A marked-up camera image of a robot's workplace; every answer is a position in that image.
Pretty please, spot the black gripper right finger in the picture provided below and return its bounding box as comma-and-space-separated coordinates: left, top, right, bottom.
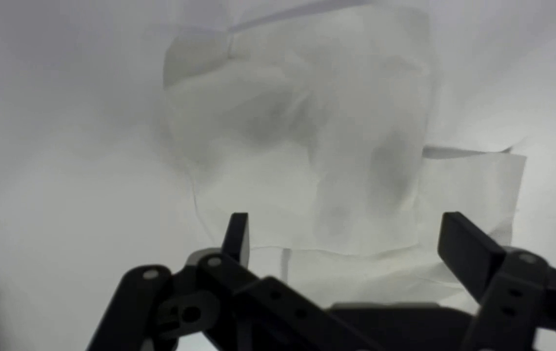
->
437, 210, 556, 351

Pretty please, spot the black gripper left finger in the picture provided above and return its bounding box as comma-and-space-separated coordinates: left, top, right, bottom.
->
88, 210, 382, 351

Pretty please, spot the white paper towel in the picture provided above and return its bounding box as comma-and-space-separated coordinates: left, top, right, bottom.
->
162, 3, 529, 309

